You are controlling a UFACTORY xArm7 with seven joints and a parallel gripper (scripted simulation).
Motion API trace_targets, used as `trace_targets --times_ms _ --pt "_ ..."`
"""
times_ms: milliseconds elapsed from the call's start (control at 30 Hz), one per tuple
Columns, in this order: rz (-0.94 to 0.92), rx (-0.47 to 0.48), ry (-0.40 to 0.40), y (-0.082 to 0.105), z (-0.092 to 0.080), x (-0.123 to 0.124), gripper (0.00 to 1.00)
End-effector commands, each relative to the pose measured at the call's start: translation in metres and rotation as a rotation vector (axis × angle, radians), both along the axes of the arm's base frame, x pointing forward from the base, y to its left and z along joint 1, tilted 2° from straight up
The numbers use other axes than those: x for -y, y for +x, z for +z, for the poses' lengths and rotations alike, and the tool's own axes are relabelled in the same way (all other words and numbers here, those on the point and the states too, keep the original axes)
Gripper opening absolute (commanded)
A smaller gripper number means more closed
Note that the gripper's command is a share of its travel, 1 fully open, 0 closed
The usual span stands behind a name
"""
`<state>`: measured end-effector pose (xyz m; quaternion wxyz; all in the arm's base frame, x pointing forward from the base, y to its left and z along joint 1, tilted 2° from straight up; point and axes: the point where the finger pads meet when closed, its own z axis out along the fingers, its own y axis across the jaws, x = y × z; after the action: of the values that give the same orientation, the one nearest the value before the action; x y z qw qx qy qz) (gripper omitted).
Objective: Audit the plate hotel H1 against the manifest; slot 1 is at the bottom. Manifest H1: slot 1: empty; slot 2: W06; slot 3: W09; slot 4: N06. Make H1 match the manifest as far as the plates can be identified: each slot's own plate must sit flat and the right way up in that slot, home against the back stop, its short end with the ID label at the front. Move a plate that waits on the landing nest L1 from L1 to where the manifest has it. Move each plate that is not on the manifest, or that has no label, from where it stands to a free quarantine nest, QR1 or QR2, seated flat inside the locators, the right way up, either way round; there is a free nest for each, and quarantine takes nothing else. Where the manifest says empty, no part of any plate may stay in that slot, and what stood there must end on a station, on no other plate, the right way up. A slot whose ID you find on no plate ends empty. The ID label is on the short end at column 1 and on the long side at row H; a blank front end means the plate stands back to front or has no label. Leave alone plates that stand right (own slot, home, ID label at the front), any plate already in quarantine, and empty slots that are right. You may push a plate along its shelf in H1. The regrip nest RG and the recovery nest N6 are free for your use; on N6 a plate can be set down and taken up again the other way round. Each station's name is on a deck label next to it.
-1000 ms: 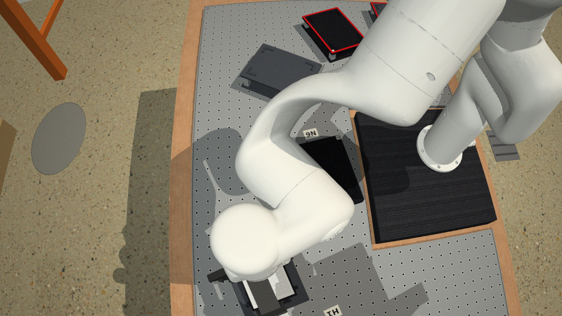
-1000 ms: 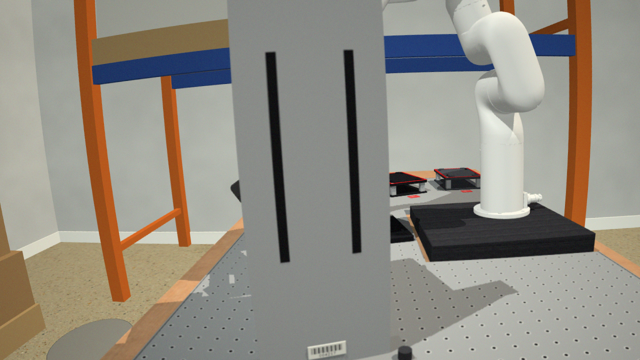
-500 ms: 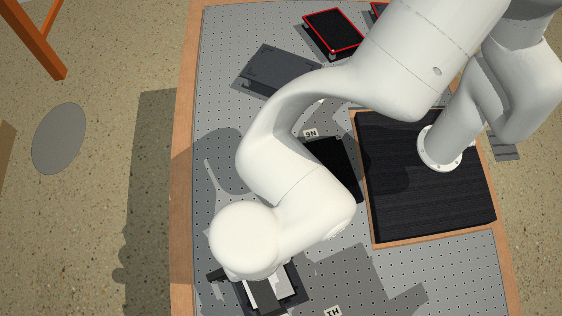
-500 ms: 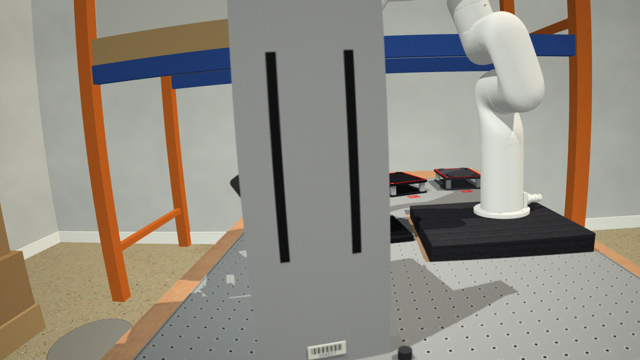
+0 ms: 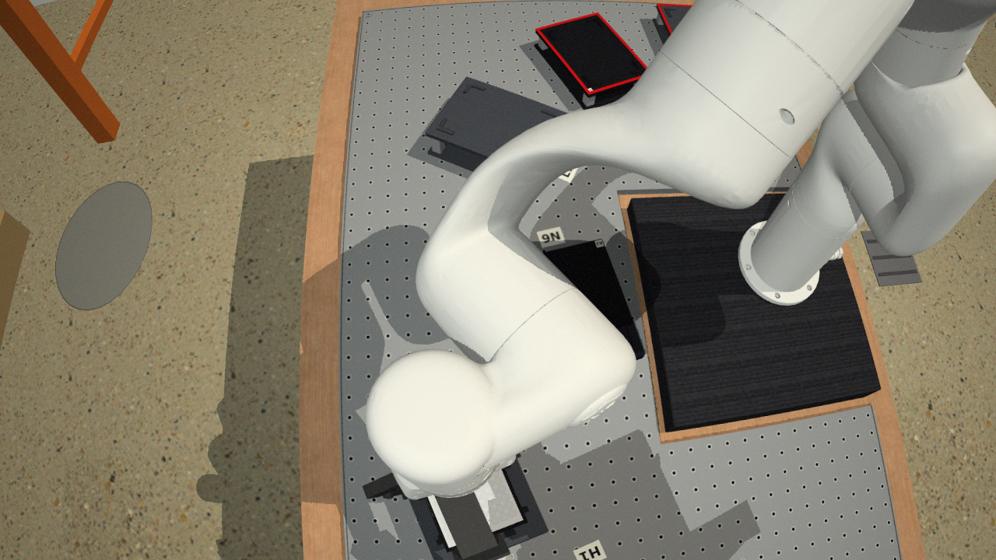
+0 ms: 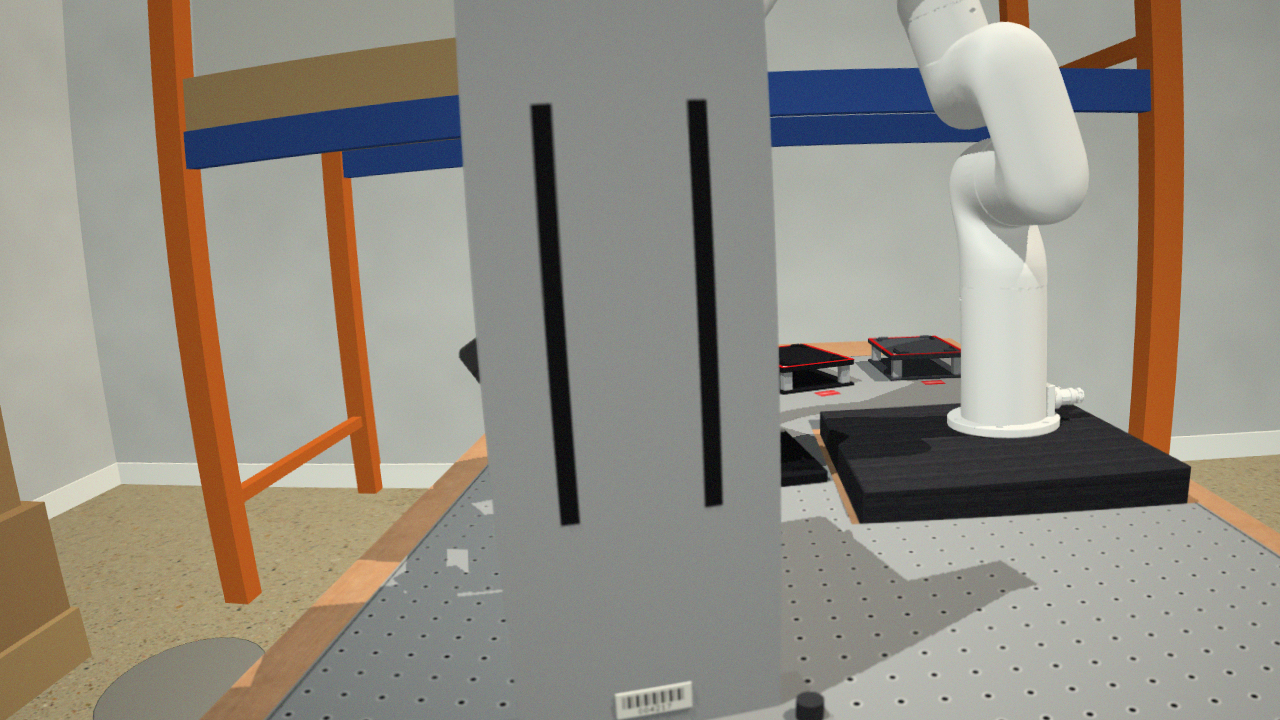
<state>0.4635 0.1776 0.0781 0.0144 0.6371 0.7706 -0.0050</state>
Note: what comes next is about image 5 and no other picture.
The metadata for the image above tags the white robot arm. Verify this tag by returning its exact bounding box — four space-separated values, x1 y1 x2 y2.
366 0 996 560

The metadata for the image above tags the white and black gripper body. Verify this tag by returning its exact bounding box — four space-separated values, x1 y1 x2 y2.
391 455 516 500

